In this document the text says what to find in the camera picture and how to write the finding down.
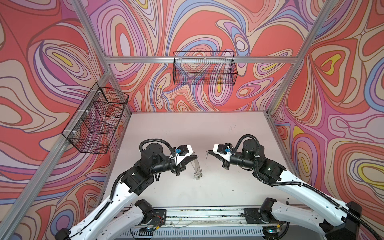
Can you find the perforated metal ring plate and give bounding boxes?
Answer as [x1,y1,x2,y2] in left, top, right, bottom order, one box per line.
[191,159,202,172]

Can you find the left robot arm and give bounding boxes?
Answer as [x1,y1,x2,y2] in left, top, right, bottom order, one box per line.
[55,139,198,240]

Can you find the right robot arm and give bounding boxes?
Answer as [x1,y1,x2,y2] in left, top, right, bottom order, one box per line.
[208,134,381,240]

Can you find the bunch of small keys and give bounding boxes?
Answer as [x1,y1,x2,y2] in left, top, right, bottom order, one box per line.
[194,170,203,181]

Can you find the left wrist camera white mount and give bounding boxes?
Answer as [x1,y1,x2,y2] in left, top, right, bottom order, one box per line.
[175,145,194,158]

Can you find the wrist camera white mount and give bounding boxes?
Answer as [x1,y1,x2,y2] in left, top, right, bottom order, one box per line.
[175,145,194,158]
[213,143,234,153]

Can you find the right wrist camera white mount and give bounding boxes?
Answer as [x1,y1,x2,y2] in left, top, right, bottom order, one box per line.
[213,143,234,153]

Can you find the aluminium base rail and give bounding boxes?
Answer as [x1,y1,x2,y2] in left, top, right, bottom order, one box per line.
[74,205,340,240]

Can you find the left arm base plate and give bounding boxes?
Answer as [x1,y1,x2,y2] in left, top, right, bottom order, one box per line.
[142,209,167,227]

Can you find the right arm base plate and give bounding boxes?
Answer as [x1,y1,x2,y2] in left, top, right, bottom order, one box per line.
[241,208,287,225]

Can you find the black wire basket back wall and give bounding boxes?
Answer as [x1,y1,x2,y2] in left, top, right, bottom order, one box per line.
[173,50,238,86]

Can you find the black wire basket wall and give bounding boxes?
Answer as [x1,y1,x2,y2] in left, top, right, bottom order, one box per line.
[173,50,238,86]
[62,83,129,155]

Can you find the black wire basket left wall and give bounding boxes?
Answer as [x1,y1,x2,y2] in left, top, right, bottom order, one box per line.
[62,83,129,155]

